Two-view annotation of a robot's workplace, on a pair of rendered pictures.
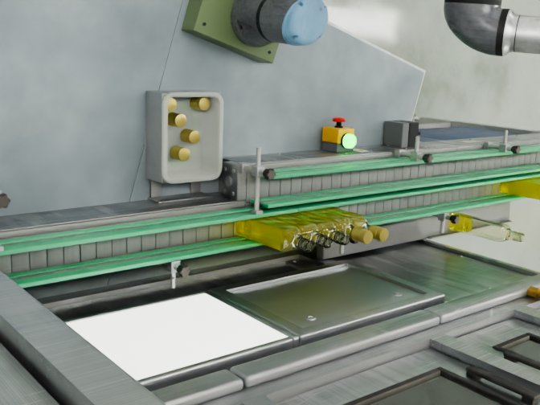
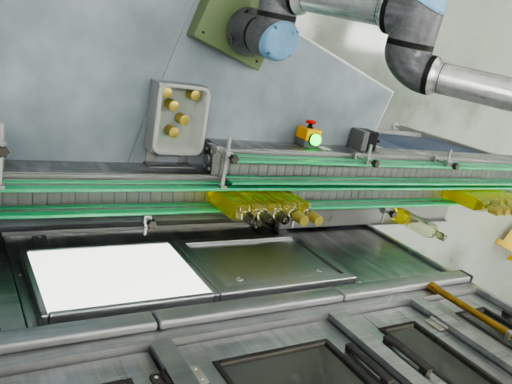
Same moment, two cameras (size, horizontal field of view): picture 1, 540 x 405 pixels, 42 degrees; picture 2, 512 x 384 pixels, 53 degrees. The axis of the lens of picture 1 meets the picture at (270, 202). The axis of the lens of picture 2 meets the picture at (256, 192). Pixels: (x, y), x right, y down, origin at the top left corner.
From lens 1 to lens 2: 0.28 m
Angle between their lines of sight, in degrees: 7
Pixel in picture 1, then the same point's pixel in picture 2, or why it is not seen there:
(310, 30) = (282, 49)
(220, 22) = (217, 32)
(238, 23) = (231, 35)
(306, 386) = (209, 336)
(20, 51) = (49, 35)
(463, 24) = (396, 64)
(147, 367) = (88, 299)
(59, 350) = not seen: outside the picture
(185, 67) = (186, 64)
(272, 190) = (242, 170)
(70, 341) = not seen: outside the picture
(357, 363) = (259, 324)
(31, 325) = not seen: outside the picture
